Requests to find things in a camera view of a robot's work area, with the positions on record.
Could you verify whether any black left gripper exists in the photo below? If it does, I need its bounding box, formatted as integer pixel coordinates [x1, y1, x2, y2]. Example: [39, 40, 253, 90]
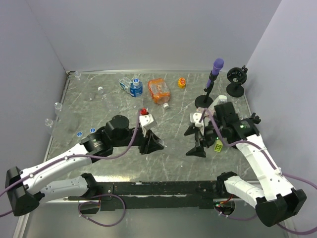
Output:
[112, 125, 163, 154]

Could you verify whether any blue Pocari bottle cap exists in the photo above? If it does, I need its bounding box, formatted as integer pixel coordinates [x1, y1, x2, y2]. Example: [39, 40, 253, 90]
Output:
[76, 131, 83, 137]

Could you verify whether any clear bottle small white cap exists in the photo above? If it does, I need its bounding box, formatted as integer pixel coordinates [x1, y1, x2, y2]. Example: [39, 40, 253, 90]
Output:
[74, 71, 95, 101]

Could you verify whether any clear Pocari bottle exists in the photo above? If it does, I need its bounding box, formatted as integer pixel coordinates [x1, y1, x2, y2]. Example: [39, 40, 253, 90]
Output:
[54, 102, 63, 118]

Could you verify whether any clear bottle front white cap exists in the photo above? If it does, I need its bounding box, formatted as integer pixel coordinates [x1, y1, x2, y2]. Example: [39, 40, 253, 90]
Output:
[45, 119, 57, 136]

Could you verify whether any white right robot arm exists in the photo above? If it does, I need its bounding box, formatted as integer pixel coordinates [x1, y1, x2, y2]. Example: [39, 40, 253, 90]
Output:
[184, 102, 307, 227]

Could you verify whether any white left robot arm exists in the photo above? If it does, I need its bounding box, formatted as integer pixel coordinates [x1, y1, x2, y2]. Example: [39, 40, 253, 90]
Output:
[4, 113, 163, 217]

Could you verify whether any orange plastic bottle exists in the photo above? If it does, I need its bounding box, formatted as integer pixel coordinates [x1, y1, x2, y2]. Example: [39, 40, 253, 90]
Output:
[148, 78, 170, 109]

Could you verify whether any blue water bottle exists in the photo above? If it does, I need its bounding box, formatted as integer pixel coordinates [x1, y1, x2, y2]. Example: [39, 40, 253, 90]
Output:
[119, 77, 143, 98]

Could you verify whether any yellow orange bottle cap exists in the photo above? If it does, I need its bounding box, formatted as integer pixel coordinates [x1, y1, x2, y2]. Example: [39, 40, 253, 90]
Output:
[178, 77, 186, 89]

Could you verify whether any green toy brick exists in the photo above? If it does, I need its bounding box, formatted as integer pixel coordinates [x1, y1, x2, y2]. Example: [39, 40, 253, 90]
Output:
[214, 139, 223, 153]

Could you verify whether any glitter silver microphone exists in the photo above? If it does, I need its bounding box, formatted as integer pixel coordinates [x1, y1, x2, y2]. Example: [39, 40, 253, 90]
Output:
[196, 107, 211, 113]

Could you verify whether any purple microphone on stand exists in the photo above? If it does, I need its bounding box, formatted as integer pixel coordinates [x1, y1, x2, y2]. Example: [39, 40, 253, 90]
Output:
[195, 58, 224, 108]

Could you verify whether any white rectangular device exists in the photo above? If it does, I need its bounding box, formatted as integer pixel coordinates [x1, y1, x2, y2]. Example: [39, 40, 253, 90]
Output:
[208, 95, 227, 111]

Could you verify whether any black empty microphone stand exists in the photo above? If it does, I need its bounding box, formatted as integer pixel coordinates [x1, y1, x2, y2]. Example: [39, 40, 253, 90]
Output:
[226, 65, 248, 98]

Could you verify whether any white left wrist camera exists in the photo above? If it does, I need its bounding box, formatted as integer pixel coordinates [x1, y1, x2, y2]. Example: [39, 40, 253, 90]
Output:
[139, 108, 157, 130]

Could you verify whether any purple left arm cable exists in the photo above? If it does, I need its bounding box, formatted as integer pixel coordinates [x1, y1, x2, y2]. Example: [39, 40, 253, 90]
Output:
[0, 109, 147, 218]

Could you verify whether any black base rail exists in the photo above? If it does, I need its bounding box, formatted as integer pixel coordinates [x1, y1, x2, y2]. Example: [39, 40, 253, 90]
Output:
[68, 179, 233, 211]

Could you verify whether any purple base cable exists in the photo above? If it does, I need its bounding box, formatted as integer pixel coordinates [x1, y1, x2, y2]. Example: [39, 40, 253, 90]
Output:
[78, 194, 126, 227]

